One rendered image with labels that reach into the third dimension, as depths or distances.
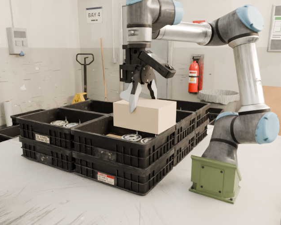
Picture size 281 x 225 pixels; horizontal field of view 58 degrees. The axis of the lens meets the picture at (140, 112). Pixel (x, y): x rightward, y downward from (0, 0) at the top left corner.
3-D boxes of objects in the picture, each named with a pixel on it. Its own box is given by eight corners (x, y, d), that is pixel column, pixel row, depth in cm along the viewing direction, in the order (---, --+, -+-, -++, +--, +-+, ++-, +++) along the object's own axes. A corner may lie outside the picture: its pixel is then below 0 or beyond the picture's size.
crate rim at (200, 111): (210, 106, 172) (211, 103, 171) (196, 116, 147) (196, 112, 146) (158, 101, 191) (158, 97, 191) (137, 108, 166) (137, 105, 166)
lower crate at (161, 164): (174, 169, 126) (175, 147, 124) (145, 199, 101) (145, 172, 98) (110, 153, 146) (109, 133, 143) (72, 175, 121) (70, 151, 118)
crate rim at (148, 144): (175, 130, 121) (176, 125, 121) (145, 151, 96) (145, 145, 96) (109, 118, 141) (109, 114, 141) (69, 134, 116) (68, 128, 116)
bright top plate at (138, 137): (145, 136, 127) (145, 135, 127) (135, 143, 119) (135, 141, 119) (128, 133, 132) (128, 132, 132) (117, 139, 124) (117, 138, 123)
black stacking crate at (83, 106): (136, 122, 169) (136, 106, 166) (109, 135, 144) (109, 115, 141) (91, 115, 188) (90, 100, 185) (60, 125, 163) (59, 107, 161)
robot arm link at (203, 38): (211, 28, 121) (122, 17, 93) (230, 18, 112) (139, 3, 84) (215, 52, 120) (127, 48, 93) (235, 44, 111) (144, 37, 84)
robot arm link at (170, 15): (161, 11, 89) (135, 8, 83) (183, -5, 80) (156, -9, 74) (165, 33, 89) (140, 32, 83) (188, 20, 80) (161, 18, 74)
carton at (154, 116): (175, 124, 82) (176, 101, 81) (158, 134, 73) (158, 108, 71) (134, 117, 91) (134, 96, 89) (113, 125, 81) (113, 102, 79)
